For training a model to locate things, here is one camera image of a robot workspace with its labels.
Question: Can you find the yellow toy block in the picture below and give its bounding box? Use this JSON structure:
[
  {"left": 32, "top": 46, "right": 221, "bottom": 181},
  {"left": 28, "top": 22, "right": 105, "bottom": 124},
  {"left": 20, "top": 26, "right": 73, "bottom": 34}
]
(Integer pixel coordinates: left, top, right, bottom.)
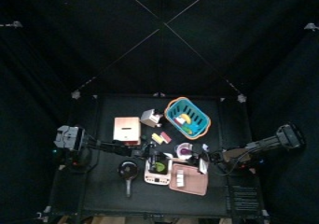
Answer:
[{"left": 151, "top": 133, "right": 164, "bottom": 146}]

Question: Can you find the white kitchen scale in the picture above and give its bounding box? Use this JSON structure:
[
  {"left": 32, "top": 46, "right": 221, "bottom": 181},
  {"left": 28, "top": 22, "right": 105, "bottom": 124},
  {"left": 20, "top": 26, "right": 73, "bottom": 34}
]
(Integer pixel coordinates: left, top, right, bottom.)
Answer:
[{"left": 143, "top": 152, "right": 175, "bottom": 187}]

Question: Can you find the white text label sticker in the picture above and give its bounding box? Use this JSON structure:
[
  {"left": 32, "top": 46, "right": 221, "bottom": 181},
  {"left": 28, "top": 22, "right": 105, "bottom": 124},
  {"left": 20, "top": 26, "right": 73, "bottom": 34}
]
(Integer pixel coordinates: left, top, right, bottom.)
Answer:
[{"left": 231, "top": 184, "right": 259, "bottom": 214}]

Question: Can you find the pink toy block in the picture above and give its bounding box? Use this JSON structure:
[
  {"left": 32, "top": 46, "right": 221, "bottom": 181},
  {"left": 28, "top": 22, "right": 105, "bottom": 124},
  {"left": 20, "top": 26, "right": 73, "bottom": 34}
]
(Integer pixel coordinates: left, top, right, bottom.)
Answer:
[{"left": 159, "top": 131, "right": 173, "bottom": 145}]

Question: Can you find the green toy vegetable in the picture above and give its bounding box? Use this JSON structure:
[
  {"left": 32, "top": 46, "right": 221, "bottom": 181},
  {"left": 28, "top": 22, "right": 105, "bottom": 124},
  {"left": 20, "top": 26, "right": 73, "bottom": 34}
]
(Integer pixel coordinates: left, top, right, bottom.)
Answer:
[{"left": 180, "top": 126, "right": 196, "bottom": 135}]

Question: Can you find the white red toy food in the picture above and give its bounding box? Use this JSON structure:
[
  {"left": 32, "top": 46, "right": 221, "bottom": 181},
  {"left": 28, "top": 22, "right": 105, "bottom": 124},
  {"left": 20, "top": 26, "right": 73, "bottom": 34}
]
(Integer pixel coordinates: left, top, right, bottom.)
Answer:
[{"left": 173, "top": 116, "right": 187, "bottom": 127}]

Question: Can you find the teal basket with orange rim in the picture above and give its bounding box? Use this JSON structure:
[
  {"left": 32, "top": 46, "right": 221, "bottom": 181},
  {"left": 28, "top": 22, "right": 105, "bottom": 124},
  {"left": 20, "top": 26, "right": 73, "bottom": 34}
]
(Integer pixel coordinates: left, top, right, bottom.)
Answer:
[{"left": 163, "top": 96, "right": 213, "bottom": 141}]

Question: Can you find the yellow toy banana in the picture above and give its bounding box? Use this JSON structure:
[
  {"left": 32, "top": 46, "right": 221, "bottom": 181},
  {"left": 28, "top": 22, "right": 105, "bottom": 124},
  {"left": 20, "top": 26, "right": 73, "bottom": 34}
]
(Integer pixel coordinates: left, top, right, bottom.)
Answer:
[{"left": 179, "top": 113, "right": 193, "bottom": 125}]

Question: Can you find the purple white toy bowl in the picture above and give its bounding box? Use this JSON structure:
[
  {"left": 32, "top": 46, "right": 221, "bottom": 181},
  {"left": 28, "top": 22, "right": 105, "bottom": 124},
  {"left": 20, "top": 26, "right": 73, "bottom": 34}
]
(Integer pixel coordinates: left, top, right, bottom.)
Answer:
[{"left": 173, "top": 142, "right": 195, "bottom": 161}]

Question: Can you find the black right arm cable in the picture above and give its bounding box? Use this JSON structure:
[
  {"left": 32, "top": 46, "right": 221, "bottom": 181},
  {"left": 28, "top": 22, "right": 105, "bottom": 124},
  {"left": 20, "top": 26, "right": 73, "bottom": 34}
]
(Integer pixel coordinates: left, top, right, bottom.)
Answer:
[{"left": 216, "top": 151, "right": 253, "bottom": 176}]

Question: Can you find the stack of sponges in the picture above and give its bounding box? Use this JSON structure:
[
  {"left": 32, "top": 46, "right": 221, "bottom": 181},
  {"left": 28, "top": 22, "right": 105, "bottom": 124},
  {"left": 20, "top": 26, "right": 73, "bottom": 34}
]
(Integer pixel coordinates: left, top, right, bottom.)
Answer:
[{"left": 175, "top": 169, "right": 187, "bottom": 189}]

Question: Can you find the small white brown toy box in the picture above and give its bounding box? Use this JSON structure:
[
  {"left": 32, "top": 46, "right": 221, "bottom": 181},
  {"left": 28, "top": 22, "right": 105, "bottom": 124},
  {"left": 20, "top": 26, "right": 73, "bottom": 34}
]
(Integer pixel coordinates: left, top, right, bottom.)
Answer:
[{"left": 140, "top": 108, "right": 164, "bottom": 129}]

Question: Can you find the green toy lettuce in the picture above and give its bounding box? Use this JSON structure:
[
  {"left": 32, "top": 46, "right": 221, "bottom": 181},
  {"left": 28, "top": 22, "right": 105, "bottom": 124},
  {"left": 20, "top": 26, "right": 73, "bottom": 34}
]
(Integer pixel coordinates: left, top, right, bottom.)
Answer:
[{"left": 151, "top": 161, "right": 168, "bottom": 175}]

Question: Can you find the wooden box with red side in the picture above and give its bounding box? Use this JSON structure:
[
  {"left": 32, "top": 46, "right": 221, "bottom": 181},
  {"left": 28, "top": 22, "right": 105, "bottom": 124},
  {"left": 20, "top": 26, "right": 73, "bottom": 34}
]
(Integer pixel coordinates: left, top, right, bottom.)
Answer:
[{"left": 112, "top": 116, "right": 143, "bottom": 147}]

